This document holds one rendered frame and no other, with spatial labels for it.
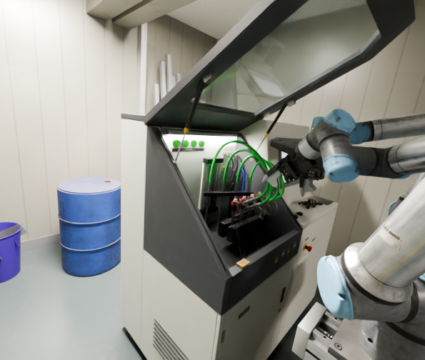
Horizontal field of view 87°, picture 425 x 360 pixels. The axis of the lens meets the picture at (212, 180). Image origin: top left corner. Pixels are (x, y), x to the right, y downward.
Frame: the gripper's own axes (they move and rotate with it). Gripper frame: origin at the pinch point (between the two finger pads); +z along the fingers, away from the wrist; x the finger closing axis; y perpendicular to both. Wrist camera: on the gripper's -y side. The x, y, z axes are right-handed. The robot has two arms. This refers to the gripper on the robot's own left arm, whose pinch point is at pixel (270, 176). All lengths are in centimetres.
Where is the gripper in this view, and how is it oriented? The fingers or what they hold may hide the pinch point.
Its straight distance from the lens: 91.4
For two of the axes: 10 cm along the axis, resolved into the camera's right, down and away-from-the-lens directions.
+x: 8.3, -2.7, 4.9
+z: -3.3, 4.9, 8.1
